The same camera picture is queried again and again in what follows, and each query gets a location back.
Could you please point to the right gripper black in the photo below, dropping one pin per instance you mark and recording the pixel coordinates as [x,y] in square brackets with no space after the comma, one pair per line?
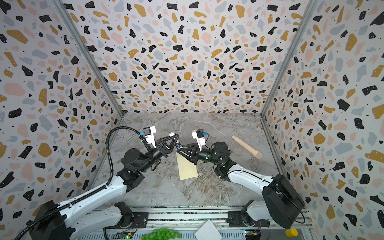
[192,153]

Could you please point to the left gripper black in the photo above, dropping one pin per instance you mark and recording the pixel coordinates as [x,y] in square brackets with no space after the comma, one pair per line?
[162,148]

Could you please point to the cream yellow envelope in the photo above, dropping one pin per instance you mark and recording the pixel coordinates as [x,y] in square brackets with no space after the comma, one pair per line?
[187,170]

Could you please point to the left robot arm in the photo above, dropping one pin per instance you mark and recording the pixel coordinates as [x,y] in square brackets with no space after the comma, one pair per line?
[74,218]

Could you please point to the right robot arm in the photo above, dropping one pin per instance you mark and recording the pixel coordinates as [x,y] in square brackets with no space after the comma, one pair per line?
[281,202]

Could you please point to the green grape bunch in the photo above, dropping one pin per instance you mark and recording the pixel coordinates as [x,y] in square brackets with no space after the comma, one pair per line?
[162,234]

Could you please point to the small circuit board right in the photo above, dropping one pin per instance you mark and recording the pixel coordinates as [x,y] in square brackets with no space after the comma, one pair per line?
[253,235]

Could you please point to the small circuit board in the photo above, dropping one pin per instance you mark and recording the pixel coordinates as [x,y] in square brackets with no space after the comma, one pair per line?
[253,235]
[126,235]

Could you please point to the small circuit board left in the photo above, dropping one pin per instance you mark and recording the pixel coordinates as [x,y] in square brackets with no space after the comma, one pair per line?
[126,235]

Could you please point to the yellow cylinder object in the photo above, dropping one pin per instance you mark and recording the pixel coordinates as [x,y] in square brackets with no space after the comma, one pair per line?
[290,233]

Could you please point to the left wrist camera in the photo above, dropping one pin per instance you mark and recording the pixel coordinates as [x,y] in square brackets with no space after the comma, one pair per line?
[147,137]

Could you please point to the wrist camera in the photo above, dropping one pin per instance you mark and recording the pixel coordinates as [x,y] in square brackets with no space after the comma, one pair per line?
[147,137]
[200,136]

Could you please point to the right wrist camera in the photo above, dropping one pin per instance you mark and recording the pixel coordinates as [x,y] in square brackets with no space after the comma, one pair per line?
[200,136]

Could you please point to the wooden stamp handle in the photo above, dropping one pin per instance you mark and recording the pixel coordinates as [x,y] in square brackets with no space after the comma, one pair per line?
[257,154]

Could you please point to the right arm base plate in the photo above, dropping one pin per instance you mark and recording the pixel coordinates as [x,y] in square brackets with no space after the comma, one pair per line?
[238,220]

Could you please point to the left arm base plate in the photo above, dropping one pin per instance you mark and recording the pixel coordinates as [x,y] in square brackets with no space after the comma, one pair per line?
[137,220]

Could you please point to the left aluminium corner post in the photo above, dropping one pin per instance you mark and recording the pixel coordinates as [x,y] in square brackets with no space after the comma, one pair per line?
[65,16]

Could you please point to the aluminium corner post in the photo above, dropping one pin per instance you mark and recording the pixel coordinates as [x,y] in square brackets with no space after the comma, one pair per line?
[65,16]
[290,54]

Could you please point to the right aluminium corner post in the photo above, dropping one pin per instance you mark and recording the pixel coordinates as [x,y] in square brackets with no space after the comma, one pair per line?
[290,54]

